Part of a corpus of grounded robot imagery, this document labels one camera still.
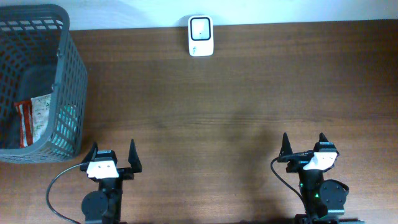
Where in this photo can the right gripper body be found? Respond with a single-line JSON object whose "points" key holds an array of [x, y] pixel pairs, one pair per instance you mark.
{"points": [[296, 163]]}

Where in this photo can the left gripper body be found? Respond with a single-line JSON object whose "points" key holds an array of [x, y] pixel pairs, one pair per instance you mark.
{"points": [[124, 174]]}

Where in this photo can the white barcode scanner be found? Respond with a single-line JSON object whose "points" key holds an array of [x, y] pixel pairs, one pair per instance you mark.
{"points": [[200, 36]]}

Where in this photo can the grey plastic mesh basket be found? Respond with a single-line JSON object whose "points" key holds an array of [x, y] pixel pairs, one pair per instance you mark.
{"points": [[38, 57]]}

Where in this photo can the red white snack bar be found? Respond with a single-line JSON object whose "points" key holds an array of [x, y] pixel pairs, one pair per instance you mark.
{"points": [[24, 111]]}

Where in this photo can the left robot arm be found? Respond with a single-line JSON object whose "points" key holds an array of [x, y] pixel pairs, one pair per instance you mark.
{"points": [[104, 205]]}

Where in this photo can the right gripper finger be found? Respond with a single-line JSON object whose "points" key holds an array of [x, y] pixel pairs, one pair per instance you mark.
{"points": [[322, 138], [286, 149]]}

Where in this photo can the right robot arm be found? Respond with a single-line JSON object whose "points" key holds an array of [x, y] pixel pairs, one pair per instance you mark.
{"points": [[323, 200]]}

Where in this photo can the white Pantene tube gold cap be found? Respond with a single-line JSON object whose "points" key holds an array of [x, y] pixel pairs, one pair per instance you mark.
{"points": [[40, 115]]}

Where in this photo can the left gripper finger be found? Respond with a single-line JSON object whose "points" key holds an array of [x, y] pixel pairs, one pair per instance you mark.
{"points": [[133, 158], [91, 154]]}

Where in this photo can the teal tissue packet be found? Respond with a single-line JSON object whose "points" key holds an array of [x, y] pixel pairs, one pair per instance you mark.
{"points": [[65, 127]]}

